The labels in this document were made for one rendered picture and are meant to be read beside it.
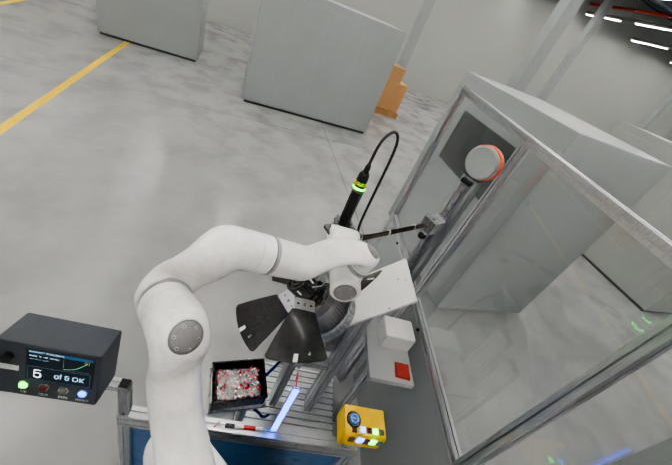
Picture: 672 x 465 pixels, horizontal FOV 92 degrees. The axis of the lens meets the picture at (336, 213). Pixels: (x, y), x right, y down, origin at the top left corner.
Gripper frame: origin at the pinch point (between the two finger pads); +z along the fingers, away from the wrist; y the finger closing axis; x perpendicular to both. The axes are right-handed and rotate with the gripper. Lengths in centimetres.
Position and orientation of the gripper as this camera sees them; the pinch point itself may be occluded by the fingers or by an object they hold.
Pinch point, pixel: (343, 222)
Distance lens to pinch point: 111.6
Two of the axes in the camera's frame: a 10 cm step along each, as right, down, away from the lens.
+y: 9.4, 2.8, 1.9
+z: 0.0, -5.7, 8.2
